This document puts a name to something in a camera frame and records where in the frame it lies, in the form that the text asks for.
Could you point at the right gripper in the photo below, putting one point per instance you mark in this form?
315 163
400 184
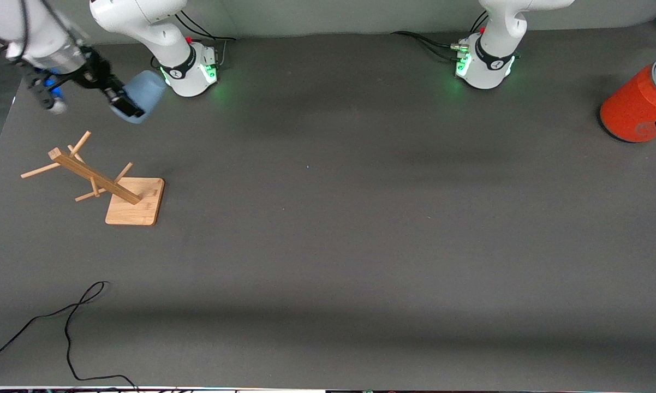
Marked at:
96 74

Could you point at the light blue cup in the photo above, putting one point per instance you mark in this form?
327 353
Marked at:
150 90

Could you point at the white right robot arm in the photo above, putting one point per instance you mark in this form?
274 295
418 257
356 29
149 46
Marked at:
142 22

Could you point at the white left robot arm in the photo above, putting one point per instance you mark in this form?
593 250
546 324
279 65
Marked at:
492 65

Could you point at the orange cylindrical can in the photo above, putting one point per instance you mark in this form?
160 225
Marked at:
631 109

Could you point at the wooden mug tree stand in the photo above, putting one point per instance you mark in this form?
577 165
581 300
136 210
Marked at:
134 204

